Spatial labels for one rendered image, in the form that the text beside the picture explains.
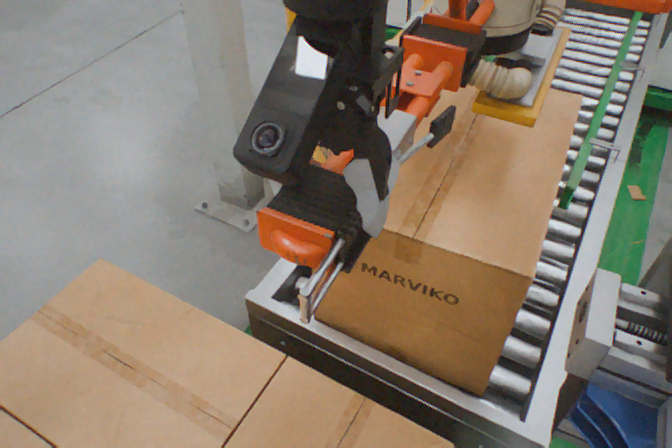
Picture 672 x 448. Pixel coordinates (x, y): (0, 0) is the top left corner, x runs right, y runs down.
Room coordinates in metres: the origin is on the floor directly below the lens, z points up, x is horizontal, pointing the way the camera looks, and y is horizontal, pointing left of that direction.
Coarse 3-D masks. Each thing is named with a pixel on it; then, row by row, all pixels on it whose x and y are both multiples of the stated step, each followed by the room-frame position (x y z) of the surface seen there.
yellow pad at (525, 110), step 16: (544, 32) 0.89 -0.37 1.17; (560, 32) 0.93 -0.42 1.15; (560, 48) 0.88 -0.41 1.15; (496, 64) 0.82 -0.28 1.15; (512, 64) 0.81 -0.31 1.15; (528, 64) 0.77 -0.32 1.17; (544, 80) 0.77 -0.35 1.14; (480, 96) 0.72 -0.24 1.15; (496, 96) 0.72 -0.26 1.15; (528, 96) 0.71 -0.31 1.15; (544, 96) 0.73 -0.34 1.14; (480, 112) 0.70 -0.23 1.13; (496, 112) 0.69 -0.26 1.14; (512, 112) 0.68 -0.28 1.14; (528, 112) 0.68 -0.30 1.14
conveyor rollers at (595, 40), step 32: (576, 32) 2.29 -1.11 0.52; (608, 32) 2.24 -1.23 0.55; (640, 32) 2.25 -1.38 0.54; (576, 64) 1.96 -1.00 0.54; (608, 64) 1.97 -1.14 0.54; (576, 128) 1.51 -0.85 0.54; (608, 128) 1.54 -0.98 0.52; (576, 192) 1.17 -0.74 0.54; (544, 256) 0.94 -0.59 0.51; (544, 320) 0.71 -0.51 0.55; (512, 352) 0.63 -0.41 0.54; (448, 384) 0.54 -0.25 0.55; (512, 384) 0.54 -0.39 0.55; (512, 416) 0.47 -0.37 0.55
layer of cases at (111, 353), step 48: (96, 288) 0.81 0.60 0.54; (144, 288) 0.80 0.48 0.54; (48, 336) 0.66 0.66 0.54; (96, 336) 0.66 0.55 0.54; (144, 336) 0.66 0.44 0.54; (192, 336) 0.66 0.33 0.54; (240, 336) 0.66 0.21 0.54; (0, 384) 0.54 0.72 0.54; (48, 384) 0.54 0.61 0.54; (96, 384) 0.54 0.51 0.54; (144, 384) 0.54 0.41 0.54; (192, 384) 0.54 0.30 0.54; (240, 384) 0.54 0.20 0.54; (288, 384) 0.54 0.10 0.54; (336, 384) 0.54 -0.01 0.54; (0, 432) 0.44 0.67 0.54; (48, 432) 0.44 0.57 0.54; (96, 432) 0.44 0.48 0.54; (144, 432) 0.44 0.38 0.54; (192, 432) 0.44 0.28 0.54; (240, 432) 0.44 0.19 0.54; (288, 432) 0.44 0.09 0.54; (336, 432) 0.44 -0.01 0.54; (384, 432) 0.44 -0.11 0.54
